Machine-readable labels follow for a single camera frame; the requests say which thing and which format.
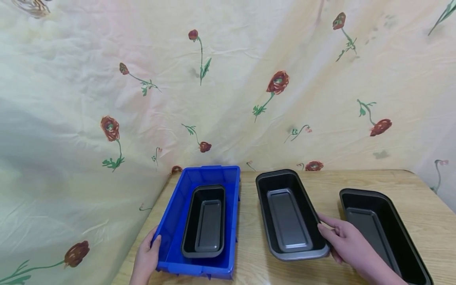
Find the person's left hand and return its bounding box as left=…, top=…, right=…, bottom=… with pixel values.
left=129, top=226, right=162, bottom=285

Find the person's right hand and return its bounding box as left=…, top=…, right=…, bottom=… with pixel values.
left=317, top=213, right=387, bottom=282

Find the black loaf pan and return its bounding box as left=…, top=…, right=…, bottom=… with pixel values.
left=181, top=184, right=226, bottom=259
left=338, top=188, right=435, bottom=285
left=255, top=169, right=331, bottom=262

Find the blue plastic bin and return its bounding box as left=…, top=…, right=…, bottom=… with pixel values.
left=151, top=165, right=241, bottom=280

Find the person's right forearm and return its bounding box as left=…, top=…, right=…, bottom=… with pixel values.
left=365, top=263, right=409, bottom=285

